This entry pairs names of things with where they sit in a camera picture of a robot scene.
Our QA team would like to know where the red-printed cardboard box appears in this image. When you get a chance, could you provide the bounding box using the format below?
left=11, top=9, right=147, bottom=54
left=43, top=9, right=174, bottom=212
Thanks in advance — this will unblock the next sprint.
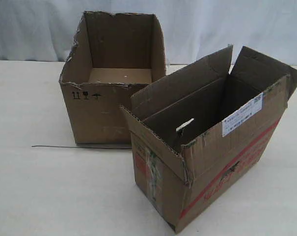
left=121, top=46, right=297, bottom=233

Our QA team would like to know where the large open cardboard box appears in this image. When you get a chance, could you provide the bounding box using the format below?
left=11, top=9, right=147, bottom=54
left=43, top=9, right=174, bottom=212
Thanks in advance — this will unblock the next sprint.
left=59, top=11, right=166, bottom=145

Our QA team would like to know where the thin dark line on table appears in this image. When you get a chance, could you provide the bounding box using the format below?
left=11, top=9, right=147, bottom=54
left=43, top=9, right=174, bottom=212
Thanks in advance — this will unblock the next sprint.
left=31, top=145, right=132, bottom=150

